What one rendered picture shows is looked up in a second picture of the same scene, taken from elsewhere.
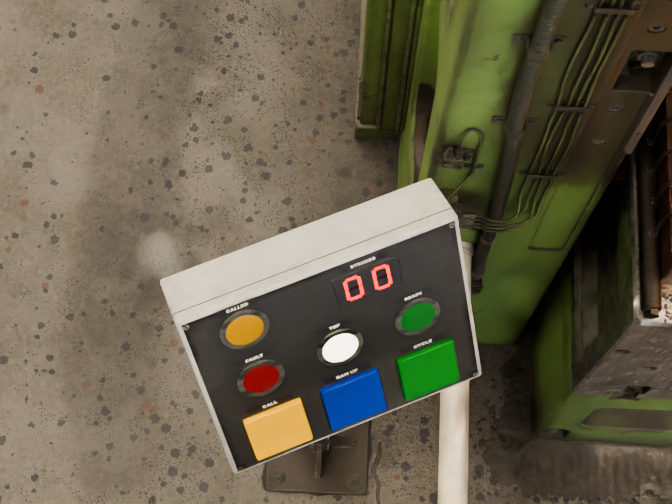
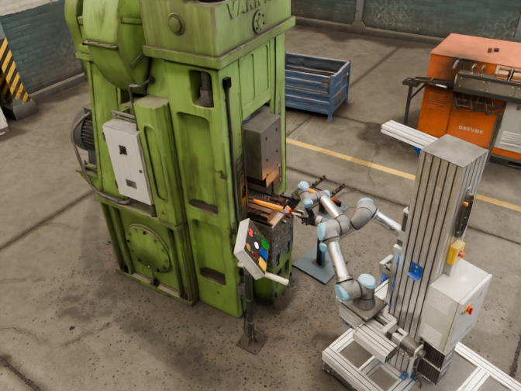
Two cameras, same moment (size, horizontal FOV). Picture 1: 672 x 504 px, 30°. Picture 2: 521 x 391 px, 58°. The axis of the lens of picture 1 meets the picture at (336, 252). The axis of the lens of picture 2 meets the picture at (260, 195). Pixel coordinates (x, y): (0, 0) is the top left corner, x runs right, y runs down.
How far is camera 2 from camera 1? 2.41 m
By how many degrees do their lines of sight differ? 47
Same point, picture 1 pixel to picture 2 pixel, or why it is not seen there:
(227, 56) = (154, 323)
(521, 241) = not seen: hidden behind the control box
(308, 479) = (258, 345)
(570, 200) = not seen: hidden behind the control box
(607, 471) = (287, 295)
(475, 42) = (229, 199)
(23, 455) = not seen: outside the picture
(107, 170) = (162, 357)
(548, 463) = (280, 304)
